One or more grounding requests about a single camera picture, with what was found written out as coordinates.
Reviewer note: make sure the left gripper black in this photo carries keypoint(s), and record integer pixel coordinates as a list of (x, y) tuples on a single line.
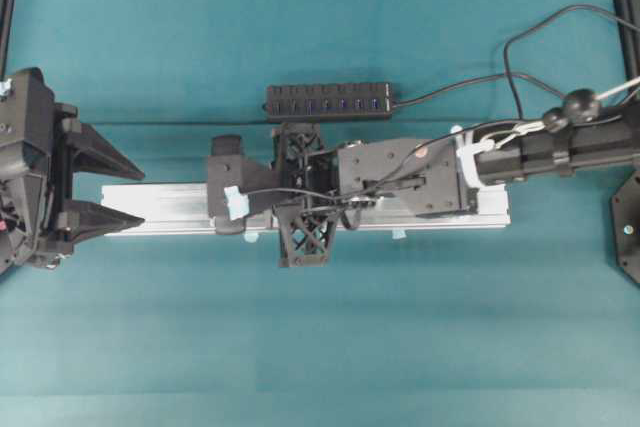
[(32, 122)]

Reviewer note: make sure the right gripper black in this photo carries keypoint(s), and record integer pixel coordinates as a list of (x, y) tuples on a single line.
[(238, 188)]

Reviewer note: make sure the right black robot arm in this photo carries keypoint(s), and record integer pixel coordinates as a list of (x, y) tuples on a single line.
[(444, 176)]

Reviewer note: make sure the black USB hub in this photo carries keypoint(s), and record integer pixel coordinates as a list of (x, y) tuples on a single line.
[(313, 103)]

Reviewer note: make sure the left blue tape piece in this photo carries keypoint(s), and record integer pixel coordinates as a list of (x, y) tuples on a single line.
[(251, 237)]

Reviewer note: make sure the blue tape piece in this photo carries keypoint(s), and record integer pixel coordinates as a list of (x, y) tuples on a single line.
[(251, 237), (398, 234)]

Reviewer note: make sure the right blue tape piece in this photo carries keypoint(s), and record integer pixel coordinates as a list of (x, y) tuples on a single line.
[(398, 234)]

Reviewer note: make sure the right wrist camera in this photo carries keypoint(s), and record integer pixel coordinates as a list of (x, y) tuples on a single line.
[(226, 145)]

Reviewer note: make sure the left black frame post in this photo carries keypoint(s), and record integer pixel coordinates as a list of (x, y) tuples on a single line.
[(6, 13)]

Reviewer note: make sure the black frame post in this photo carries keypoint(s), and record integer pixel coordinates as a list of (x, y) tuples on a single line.
[(6, 13), (628, 10)]

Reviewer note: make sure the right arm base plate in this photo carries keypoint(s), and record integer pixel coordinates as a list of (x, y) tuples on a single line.
[(624, 206)]

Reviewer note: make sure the right black frame post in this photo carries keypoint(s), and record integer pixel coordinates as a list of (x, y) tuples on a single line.
[(628, 10)]

